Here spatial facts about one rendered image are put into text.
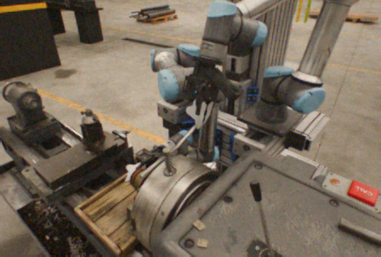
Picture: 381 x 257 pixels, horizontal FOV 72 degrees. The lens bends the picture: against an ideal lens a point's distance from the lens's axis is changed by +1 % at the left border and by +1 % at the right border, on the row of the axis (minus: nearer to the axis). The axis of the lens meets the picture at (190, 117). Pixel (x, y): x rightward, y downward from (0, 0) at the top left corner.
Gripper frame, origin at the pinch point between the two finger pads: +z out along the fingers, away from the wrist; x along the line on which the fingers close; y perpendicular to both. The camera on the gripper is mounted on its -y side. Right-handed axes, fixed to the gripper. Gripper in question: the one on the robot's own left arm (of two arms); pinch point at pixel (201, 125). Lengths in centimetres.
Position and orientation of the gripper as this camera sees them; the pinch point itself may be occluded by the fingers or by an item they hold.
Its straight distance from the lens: 79.5
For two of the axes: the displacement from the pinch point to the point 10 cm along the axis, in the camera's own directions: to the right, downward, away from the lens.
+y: -7.7, -3.3, 5.5
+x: -6.0, 0.9, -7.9
